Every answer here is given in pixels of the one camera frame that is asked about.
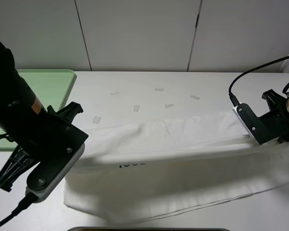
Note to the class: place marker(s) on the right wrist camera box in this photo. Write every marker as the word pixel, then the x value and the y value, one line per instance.
pixel 250 122

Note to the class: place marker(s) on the light green plastic tray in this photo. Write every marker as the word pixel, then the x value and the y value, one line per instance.
pixel 52 87

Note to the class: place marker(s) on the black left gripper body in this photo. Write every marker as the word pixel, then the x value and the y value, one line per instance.
pixel 37 133

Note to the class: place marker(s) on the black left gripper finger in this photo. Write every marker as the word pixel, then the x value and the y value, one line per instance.
pixel 17 164
pixel 66 115

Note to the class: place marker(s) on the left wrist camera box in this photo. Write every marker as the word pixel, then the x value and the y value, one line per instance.
pixel 51 170

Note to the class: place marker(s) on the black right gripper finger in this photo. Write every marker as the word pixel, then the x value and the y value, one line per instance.
pixel 274 101

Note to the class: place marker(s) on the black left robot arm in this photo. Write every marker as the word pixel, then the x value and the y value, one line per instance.
pixel 18 92

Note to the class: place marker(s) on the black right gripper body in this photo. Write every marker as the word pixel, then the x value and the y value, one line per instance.
pixel 282 122

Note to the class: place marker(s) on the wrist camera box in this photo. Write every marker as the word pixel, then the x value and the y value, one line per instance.
pixel 250 122
pixel 51 170

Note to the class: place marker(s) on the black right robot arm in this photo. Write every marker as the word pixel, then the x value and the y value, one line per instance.
pixel 275 123

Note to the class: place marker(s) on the white short sleeve t-shirt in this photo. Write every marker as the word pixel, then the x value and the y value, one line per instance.
pixel 161 168

